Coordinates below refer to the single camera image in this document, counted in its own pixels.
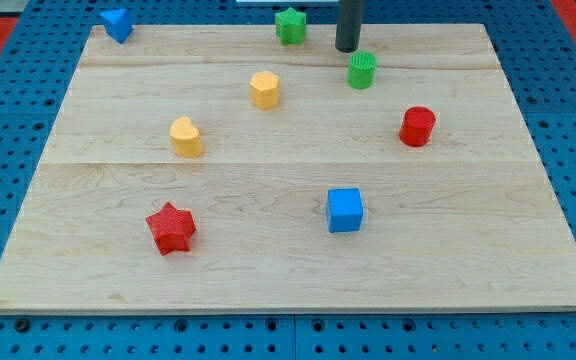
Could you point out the green cylinder block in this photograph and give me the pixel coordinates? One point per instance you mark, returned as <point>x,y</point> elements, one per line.
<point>361,69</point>

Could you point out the blue cube block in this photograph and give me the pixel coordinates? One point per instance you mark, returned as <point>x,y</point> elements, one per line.
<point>344,210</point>

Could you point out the light wooden board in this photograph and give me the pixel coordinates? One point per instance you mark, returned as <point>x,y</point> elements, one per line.
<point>468,223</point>

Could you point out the yellow hexagon block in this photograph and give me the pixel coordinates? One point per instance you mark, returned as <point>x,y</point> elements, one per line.
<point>265,89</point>

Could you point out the yellow heart block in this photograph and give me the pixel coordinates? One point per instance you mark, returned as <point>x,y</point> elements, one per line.
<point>185,138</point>

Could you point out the red star block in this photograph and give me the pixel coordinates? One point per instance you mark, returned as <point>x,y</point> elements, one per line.
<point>172,229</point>

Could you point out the red cylinder block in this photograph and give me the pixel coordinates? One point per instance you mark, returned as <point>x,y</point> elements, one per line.
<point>417,126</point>

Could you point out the green star block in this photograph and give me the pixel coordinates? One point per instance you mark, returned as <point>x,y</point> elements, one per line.
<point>290,26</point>

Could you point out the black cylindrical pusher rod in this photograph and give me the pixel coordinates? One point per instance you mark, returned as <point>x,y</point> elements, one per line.
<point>348,28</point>

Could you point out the blue triangle block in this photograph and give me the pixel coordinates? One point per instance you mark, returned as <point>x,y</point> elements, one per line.
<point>117,23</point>

